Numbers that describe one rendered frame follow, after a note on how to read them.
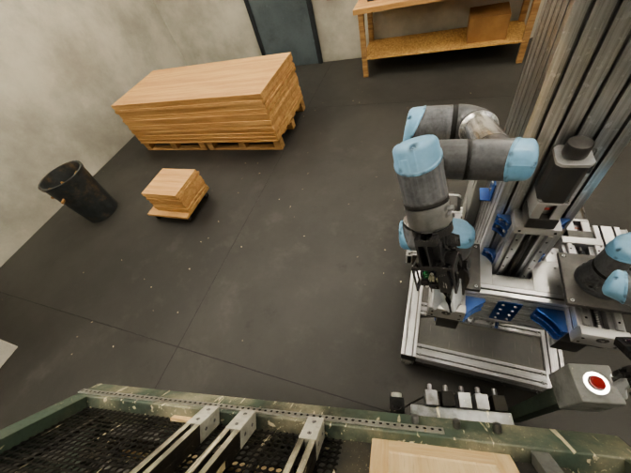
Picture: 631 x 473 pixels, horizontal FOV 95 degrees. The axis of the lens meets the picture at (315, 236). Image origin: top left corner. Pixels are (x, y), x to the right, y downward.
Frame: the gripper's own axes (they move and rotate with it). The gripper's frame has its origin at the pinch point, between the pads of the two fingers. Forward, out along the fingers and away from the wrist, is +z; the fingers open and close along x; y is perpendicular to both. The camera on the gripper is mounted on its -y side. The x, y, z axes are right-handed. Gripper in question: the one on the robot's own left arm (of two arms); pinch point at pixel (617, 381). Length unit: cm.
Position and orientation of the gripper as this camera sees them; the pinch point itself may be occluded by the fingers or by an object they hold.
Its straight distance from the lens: 131.4
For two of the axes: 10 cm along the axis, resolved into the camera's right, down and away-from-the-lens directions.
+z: 2.1, 6.3, 7.5
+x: 9.7, -0.3, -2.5
